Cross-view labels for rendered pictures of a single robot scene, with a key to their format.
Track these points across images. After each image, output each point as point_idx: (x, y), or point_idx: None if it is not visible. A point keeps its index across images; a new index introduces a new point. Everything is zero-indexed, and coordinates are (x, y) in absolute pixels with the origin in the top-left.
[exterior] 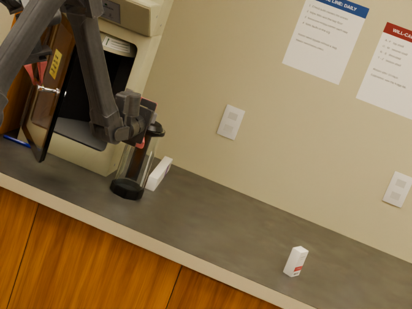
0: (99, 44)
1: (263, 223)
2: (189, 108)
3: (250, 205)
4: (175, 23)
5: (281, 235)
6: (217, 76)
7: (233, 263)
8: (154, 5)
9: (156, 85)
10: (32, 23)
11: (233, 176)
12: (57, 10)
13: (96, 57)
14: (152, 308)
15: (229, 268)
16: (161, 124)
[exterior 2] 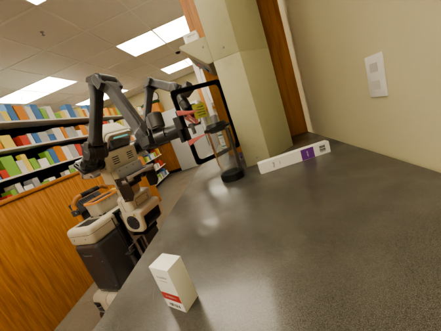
0: (116, 98)
1: (344, 211)
2: (347, 85)
3: (386, 181)
4: (315, 22)
5: (337, 236)
6: (348, 36)
7: (161, 250)
8: (187, 43)
9: (328, 81)
10: (89, 108)
11: (406, 142)
12: (94, 96)
13: (117, 106)
14: None
15: (146, 253)
16: (342, 111)
